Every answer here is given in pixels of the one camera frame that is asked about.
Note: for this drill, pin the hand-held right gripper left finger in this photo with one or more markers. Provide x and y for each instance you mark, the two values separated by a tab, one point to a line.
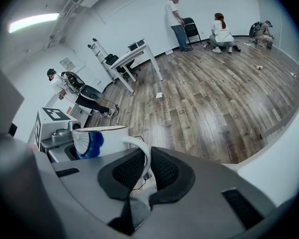
89	183

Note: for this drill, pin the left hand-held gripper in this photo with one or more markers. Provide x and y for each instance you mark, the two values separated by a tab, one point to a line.
53	126

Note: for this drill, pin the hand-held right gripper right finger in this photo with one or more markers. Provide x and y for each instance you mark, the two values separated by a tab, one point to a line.
201	208

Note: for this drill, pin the white cup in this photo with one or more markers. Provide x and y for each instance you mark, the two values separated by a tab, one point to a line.
112	141

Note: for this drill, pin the black office chair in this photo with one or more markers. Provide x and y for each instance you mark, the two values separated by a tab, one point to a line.
114	61

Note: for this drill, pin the metal stepladder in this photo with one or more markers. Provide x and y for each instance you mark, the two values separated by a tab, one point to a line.
98	51

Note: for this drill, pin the white paper scrap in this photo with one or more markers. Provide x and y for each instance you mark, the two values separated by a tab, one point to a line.
159	95

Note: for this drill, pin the white desk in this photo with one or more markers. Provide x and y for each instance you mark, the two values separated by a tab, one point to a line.
134	56

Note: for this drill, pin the black device box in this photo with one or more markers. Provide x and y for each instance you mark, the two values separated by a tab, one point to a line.
137	45

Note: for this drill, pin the ceiling light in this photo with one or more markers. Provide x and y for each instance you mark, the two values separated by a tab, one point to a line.
32	22

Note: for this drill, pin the black folding chair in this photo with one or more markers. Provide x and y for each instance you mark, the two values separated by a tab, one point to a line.
190	27

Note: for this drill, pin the grey wall electrical panel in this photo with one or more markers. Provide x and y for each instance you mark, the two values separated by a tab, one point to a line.
66	63

